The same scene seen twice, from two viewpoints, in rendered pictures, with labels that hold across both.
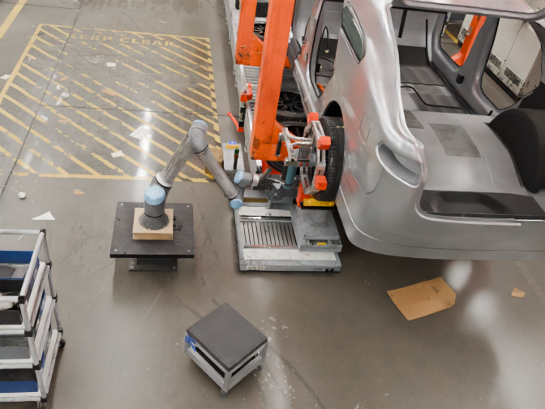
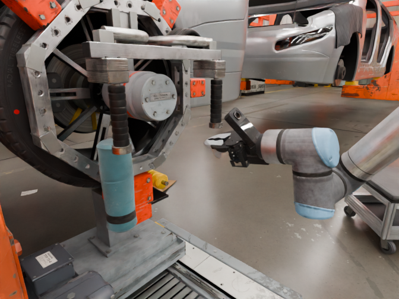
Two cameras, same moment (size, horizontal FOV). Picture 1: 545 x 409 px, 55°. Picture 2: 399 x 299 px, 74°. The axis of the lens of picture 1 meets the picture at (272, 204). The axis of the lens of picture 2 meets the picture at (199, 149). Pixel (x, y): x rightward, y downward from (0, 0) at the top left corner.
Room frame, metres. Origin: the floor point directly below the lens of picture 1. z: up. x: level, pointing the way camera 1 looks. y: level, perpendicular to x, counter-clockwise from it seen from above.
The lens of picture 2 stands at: (3.75, 0.60, 0.94)
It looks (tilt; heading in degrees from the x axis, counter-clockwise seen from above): 18 degrees down; 235
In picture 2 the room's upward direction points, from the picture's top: straight up
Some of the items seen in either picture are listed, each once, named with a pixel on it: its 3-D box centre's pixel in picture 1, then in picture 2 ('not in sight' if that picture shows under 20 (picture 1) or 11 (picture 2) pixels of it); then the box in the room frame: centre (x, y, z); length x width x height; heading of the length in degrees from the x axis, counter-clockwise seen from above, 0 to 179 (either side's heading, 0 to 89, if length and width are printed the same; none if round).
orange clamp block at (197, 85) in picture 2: (320, 182); (191, 87); (3.16, -0.32, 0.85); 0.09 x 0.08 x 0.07; 13
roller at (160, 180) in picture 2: (319, 202); (143, 173); (3.37, -0.36, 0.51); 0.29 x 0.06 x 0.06; 103
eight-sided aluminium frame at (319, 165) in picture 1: (311, 158); (124, 94); (3.46, -0.24, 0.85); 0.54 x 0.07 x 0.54; 13
